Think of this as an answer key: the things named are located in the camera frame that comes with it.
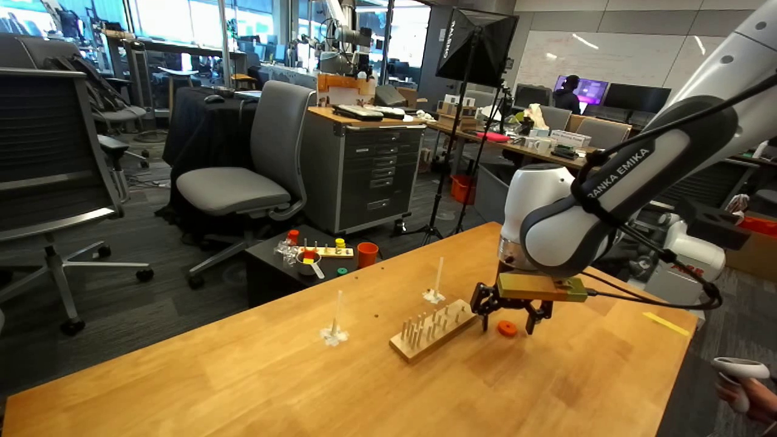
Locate grey drawer cabinet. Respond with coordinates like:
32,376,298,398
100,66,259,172
298,105,429,237

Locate wooden peg platform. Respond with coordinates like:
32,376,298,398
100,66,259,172
389,297,481,365

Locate black draped table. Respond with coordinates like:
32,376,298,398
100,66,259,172
160,83,264,178

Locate yellow tape strip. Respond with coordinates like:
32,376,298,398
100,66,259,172
642,311,691,341

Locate black light stand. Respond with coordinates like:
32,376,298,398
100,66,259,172
424,81,491,240

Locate black softbox light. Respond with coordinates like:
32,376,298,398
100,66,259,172
434,7,519,89

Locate white handheld controller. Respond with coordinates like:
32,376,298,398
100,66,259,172
711,354,773,384

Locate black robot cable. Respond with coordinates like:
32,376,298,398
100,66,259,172
578,71,777,313

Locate cardboard box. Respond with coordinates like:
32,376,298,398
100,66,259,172
314,71,379,106

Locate wooden toy strip board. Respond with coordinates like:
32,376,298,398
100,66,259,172
310,242,357,262

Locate purple lit screen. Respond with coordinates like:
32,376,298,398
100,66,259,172
554,76,614,111

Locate red white toy mallet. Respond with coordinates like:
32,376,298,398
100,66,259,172
298,248,328,281

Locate white cylindrical device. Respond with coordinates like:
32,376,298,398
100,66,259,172
663,213,729,285

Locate black mesh office chair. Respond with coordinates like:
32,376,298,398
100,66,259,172
0,66,156,338

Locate person in background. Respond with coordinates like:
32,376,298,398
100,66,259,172
550,74,587,114

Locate cluttered background desk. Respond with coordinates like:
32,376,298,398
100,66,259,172
427,105,597,172

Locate red bucket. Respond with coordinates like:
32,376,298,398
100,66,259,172
450,172,481,206

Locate operator hand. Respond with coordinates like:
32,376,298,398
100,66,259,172
713,375,777,427

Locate grey padded office chair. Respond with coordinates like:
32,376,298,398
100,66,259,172
173,77,317,292

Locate orange red plastic cup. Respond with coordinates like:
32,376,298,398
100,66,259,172
355,240,382,270

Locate clear acrylic peg stand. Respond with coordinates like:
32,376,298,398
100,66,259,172
421,254,450,309
317,288,351,349

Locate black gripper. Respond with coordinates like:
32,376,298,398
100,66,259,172
472,280,558,338

